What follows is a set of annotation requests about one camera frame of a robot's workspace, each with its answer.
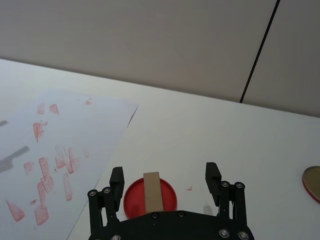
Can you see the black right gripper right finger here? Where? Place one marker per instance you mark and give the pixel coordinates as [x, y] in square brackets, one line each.
[213, 180]

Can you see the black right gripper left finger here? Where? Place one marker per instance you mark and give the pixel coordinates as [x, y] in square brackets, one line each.
[117, 185]

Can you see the round red ink pad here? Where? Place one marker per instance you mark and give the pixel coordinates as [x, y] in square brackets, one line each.
[133, 200]

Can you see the brown wooden stamp block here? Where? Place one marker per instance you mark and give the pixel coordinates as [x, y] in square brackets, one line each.
[152, 192]

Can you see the white paper with red stamps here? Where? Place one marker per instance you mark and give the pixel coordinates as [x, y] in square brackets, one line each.
[75, 140]

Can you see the round red-rimmed gold lid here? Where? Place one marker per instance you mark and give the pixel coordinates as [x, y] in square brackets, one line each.
[313, 182]

